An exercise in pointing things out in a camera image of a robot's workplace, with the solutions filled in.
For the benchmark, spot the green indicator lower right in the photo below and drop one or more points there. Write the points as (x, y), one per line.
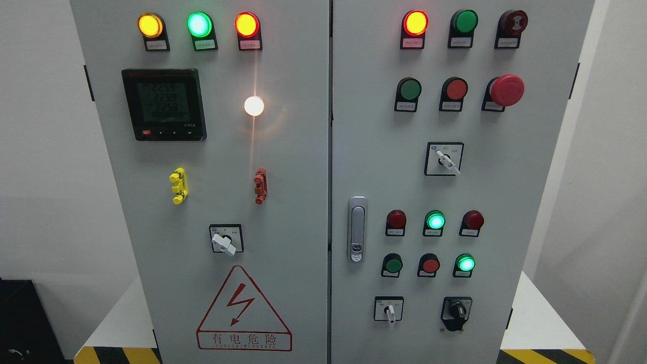
(464, 266)

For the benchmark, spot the black digital power meter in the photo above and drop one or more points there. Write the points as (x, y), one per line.
(165, 104)

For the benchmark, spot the red indicator middle right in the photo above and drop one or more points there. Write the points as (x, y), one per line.
(471, 224)

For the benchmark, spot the green push button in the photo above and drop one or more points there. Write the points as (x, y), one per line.
(391, 265)
(407, 95)

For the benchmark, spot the red electric hazard warning sticker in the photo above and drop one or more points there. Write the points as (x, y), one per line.
(241, 318)

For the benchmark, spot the green indicator top right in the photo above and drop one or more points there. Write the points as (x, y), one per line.
(462, 26)

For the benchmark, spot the grey cabinet door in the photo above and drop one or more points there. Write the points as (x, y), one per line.
(380, 154)
(286, 249)

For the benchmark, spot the white selector switch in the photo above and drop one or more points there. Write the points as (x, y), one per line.
(388, 309)
(443, 158)

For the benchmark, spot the green lit indicator middle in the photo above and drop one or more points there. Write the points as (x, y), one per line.
(434, 224)

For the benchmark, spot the red push button lower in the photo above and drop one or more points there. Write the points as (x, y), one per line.
(428, 265)

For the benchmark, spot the red emergency stop mushroom button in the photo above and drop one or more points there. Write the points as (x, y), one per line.
(502, 92)

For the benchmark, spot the red terminal connector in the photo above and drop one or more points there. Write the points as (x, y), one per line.
(261, 188)

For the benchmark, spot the dark red indicator middle left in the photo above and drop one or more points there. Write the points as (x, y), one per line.
(395, 224)

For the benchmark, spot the white selector switch lower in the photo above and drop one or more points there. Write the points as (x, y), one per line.
(388, 309)

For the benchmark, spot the red indicator light top left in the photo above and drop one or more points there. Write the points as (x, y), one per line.
(248, 31)

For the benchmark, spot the red push button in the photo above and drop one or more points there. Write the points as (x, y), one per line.
(452, 95)
(428, 265)

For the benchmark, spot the grey left cabinet door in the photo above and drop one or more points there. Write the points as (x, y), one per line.
(286, 249)

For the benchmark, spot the black knob selector switch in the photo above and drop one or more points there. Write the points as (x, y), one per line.
(455, 312)

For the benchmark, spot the red push button upper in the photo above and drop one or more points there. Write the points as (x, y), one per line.
(452, 95)

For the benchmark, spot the grey right cabinet door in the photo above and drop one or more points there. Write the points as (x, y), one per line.
(380, 154)

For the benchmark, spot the white selector switch upper right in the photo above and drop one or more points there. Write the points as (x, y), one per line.
(443, 158)

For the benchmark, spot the white platform with hazard stripes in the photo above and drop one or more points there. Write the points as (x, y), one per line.
(535, 334)

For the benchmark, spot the green push button lower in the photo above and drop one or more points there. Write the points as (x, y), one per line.
(391, 265)

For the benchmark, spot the silver door lock handle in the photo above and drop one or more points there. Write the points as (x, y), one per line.
(356, 215)

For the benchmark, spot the white selector switch left door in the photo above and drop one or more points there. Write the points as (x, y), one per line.
(227, 238)

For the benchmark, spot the yellow terminal connector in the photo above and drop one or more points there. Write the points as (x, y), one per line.
(178, 179)

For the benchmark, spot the black box lower left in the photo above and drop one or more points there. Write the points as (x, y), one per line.
(26, 334)

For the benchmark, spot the green push button upper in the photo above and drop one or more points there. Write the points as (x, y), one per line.
(407, 95)

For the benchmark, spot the red buzzer alarm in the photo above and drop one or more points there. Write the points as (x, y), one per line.
(511, 25)

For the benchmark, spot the red lit indicator top right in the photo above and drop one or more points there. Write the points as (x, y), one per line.
(413, 29)

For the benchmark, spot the white lit indicator lamp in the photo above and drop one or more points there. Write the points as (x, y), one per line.
(254, 106)

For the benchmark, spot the yellow indicator light top left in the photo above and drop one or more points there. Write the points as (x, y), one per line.
(154, 32)

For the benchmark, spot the green indicator light top left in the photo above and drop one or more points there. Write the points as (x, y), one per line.
(200, 27)

